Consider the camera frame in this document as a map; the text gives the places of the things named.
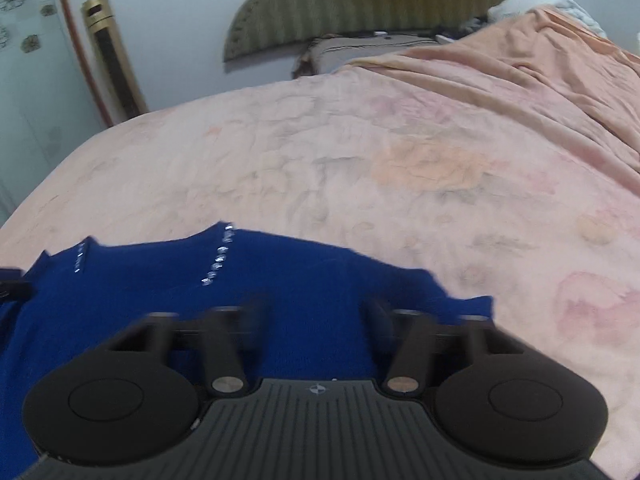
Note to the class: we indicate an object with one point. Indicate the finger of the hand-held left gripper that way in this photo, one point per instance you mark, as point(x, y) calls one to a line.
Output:
point(15, 285)

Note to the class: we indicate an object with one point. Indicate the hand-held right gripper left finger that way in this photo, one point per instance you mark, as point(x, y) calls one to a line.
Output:
point(222, 355)

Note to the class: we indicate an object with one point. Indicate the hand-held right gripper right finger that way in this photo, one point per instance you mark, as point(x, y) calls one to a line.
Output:
point(407, 350)

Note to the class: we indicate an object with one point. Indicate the blue beaded v-neck sweater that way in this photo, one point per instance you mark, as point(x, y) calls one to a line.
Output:
point(125, 300)

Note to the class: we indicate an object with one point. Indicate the frosted glass flower door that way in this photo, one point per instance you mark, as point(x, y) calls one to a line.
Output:
point(35, 100)

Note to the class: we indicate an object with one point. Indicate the pink floral bed sheet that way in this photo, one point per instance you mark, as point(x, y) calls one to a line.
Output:
point(350, 170)

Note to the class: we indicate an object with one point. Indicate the gold tower fan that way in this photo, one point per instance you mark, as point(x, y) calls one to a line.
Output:
point(112, 60)

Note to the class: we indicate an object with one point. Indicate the orange blanket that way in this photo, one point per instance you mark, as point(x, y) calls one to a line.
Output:
point(525, 70)

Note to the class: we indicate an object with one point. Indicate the brown pillow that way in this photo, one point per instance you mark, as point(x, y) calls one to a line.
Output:
point(350, 50)

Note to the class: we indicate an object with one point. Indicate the green padded headboard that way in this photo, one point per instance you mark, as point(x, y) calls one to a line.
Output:
point(375, 0)

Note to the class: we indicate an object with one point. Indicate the white crumpled cloth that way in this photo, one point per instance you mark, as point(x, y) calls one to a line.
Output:
point(540, 2)

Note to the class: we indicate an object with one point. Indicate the brown wooden door frame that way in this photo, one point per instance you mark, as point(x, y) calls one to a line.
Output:
point(75, 35)

